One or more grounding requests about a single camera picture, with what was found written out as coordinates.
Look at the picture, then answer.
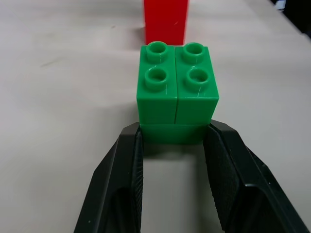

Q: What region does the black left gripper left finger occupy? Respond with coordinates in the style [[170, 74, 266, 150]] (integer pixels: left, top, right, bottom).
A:
[[73, 122, 144, 233]]

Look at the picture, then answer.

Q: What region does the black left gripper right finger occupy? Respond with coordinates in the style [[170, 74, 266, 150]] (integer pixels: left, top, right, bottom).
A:
[[202, 119, 311, 233]]

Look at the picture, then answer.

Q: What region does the green studded block cube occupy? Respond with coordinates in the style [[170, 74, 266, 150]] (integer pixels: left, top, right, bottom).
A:
[[136, 41, 221, 146]]

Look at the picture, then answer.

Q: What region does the red block cube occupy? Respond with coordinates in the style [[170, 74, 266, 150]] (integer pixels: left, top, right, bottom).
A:
[[143, 0, 189, 47]]

